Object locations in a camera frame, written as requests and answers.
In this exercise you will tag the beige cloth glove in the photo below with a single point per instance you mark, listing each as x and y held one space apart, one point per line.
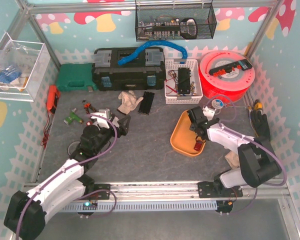
233 159

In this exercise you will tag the green circuit board part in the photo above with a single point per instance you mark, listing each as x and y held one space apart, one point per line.
73 117

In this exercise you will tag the black power module in basket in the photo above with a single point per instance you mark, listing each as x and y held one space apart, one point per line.
183 83

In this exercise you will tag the grey slotted cable duct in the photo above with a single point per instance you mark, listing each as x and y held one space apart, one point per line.
131 206

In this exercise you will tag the orange handled pliers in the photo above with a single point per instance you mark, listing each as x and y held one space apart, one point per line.
89 109

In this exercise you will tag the solder wire spool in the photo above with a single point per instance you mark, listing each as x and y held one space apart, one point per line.
217 104

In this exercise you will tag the black plastic toolbox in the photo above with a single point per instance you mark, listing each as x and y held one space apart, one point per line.
146 72

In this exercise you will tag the red filament spool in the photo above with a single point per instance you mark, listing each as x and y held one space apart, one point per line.
230 86

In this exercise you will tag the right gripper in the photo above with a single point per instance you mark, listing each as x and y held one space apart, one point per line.
198 135

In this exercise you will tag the green plastic tool case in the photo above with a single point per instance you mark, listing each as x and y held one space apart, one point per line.
75 77

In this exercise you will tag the aluminium linear rail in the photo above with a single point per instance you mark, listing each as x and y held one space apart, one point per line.
142 191

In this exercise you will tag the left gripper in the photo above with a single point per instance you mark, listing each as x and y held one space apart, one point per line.
115 125

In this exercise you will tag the black aluminium extrusion bar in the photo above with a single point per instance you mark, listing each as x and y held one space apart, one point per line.
146 103

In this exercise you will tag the white leather work glove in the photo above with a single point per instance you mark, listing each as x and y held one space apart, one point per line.
129 102

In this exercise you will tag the black terminal strip orange levers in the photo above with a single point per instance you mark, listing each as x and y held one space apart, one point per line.
243 65

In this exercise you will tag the yellow handled screwdriver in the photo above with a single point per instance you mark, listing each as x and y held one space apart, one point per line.
256 106

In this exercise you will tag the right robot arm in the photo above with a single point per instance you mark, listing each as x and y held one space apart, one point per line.
257 160

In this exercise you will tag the blue white knit glove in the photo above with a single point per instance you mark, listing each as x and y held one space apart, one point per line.
10 75

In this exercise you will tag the black wire mesh basket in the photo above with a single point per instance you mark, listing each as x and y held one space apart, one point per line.
174 22

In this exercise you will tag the orange plastic tray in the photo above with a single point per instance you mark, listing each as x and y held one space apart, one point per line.
183 139

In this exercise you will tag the white slotted plastic basket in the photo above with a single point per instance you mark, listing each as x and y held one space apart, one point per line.
170 84

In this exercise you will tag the orange multimeter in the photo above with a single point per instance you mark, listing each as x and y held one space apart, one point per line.
52 100

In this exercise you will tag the clear acrylic wall box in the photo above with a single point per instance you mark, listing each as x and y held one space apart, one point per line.
22 68

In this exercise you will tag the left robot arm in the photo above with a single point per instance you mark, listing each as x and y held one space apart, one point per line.
29 211

